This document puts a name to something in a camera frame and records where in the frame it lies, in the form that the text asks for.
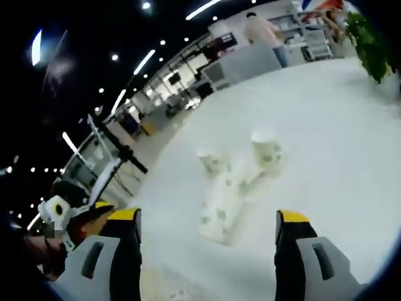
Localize dark wall screen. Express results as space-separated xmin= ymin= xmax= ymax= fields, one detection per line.
xmin=209 ymin=31 xmax=236 ymax=53

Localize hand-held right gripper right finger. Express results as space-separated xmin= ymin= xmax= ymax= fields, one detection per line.
xmin=274 ymin=209 xmax=370 ymax=301

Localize curved ceiling light strip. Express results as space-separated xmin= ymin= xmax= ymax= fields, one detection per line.
xmin=185 ymin=0 xmax=224 ymax=21

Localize green potted plant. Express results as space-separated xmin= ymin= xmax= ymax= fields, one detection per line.
xmin=343 ymin=11 xmax=399 ymax=85

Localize white mesh office chair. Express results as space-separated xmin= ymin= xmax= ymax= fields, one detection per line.
xmin=303 ymin=29 xmax=333 ymax=61
xmin=203 ymin=62 xmax=233 ymax=92

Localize wooden cabinet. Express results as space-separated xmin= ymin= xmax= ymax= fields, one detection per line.
xmin=140 ymin=120 xmax=158 ymax=136

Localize white wall shelf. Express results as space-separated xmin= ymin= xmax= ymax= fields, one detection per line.
xmin=269 ymin=6 xmax=333 ymax=45

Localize grey desk partition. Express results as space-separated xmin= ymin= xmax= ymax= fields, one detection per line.
xmin=219 ymin=43 xmax=283 ymax=86

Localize group of white paper cups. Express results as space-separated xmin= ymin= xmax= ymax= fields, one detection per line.
xmin=197 ymin=169 xmax=253 ymax=246

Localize person's left hand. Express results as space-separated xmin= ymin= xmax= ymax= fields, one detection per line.
xmin=23 ymin=236 xmax=69 ymax=280

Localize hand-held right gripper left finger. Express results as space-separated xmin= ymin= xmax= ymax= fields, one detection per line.
xmin=49 ymin=206 xmax=143 ymax=301

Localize ceiling light bars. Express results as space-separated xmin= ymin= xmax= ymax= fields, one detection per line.
xmin=30 ymin=28 xmax=157 ymax=155

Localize glass side desk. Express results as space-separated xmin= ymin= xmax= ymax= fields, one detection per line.
xmin=64 ymin=130 xmax=123 ymax=202

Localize white table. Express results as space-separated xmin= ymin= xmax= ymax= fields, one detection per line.
xmin=131 ymin=58 xmax=401 ymax=301

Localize ceiling spot lights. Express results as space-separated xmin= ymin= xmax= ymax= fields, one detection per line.
xmin=6 ymin=1 xmax=220 ymax=220

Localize white paper cup green print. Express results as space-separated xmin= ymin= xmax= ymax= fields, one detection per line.
xmin=196 ymin=148 xmax=222 ymax=179
xmin=250 ymin=129 xmax=284 ymax=172

